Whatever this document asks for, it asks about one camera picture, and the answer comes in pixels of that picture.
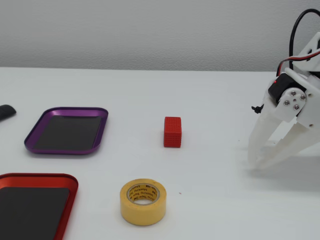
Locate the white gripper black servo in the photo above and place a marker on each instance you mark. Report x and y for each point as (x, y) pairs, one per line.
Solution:
(293, 101)

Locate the red perforated block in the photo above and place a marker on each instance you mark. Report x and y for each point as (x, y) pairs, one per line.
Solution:
(172, 132)

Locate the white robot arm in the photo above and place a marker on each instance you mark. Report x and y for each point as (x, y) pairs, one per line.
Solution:
(313, 41)

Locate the yellow masking tape roll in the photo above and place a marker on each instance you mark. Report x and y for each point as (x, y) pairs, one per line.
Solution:
(142, 212)

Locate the purple metal tray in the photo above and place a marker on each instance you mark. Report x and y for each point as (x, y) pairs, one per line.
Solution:
(67, 132)

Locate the red metal tray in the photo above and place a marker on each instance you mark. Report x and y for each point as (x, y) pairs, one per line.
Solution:
(32, 212)

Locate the black ribbed object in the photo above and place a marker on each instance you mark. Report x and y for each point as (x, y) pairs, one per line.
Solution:
(6, 111)

